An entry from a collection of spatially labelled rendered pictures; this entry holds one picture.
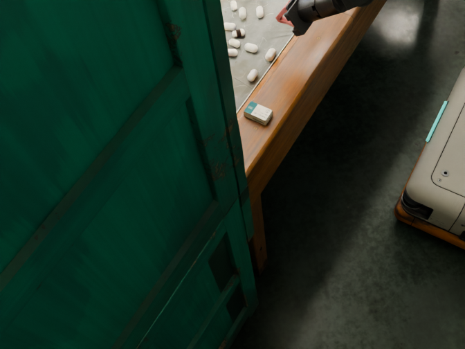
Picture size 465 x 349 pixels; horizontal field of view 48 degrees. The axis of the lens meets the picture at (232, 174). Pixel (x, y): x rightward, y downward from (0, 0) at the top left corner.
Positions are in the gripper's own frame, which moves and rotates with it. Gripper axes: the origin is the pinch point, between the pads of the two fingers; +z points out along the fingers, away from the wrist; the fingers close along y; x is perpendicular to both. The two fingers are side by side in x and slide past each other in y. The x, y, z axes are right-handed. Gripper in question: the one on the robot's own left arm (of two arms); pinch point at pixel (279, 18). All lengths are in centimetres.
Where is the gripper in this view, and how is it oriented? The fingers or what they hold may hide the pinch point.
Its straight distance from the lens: 131.0
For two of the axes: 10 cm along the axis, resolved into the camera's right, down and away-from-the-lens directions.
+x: 6.1, 6.4, 4.7
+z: -5.9, -0.3, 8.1
